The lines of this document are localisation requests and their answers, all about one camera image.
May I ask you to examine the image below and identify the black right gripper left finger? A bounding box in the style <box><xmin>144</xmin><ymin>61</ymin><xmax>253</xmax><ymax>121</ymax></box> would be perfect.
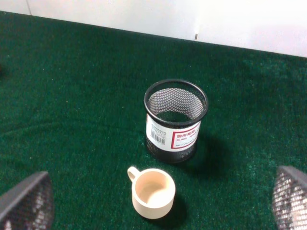
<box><xmin>0</xmin><ymin>171</ymin><xmax>53</xmax><ymax>230</ymax></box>

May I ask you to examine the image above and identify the green felt table mat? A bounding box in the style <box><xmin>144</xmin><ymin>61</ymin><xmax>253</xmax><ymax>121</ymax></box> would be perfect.
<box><xmin>0</xmin><ymin>11</ymin><xmax>307</xmax><ymax>230</ymax></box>

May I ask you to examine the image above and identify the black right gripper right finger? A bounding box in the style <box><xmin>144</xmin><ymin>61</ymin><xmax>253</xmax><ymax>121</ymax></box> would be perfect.
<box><xmin>272</xmin><ymin>166</ymin><xmax>307</xmax><ymax>230</ymax></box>

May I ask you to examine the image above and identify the beige ceramic cup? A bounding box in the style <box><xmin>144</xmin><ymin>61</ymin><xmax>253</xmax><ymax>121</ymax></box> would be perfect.
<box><xmin>127</xmin><ymin>166</ymin><xmax>176</xmax><ymax>219</ymax></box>

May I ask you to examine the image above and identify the black mesh pen holder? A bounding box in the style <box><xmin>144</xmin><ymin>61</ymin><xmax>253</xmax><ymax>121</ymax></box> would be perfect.
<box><xmin>143</xmin><ymin>79</ymin><xmax>209</xmax><ymax>164</ymax></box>

